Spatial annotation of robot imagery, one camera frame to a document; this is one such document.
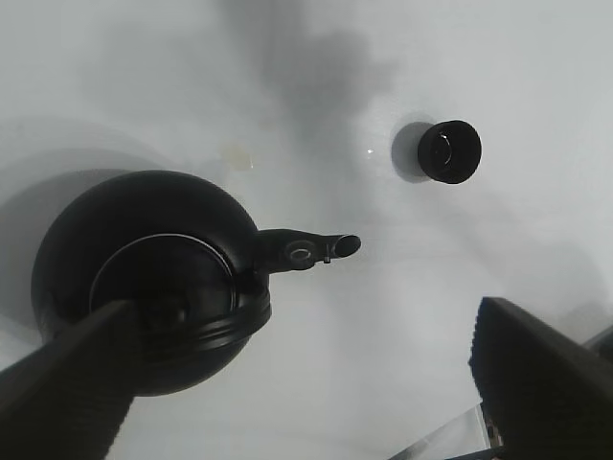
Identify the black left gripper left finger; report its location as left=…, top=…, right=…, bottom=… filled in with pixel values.
left=1, top=301, right=142, bottom=459

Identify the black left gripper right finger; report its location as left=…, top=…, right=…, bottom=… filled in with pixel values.
left=469, top=297, right=612, bottom=459

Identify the black round teapot kettle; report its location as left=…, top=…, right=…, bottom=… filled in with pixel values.
left=31, top=171, right=361, bottom=397

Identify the small black teacup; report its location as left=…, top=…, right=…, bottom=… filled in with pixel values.
left=417, top=120, right=482, bottom=185

